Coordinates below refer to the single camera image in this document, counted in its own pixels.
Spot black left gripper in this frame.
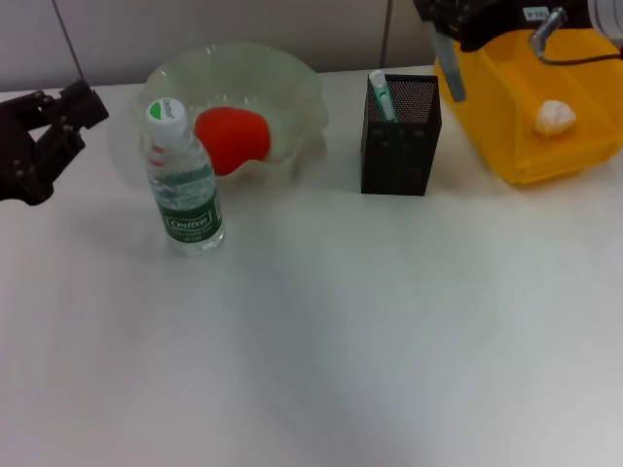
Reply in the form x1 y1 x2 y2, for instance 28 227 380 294
0 80 111 207

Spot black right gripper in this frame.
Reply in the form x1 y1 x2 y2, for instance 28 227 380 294
413 0 598 54

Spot grey pen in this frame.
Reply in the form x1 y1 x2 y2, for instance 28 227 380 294
430 23 467 103

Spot mint green utility knife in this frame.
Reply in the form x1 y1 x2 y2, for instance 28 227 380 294
368 69 406 166

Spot clear water bottle green label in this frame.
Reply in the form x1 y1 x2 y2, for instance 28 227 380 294
144 96 227 258

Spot white paper ball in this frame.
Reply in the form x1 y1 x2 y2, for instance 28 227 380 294
534 99 578 138

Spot orange fruit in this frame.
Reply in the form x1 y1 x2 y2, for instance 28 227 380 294
194 107 272 177

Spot black mesh pen holder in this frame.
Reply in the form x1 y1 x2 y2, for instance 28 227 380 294
360 72 443 198

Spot pale green glass fruit plate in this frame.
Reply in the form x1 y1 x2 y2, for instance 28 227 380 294
109 42 330 187

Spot yellow plastic bin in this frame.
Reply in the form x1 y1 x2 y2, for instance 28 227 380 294
432 26 623 189

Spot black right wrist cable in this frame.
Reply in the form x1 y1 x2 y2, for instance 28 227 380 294
529 7 623 67

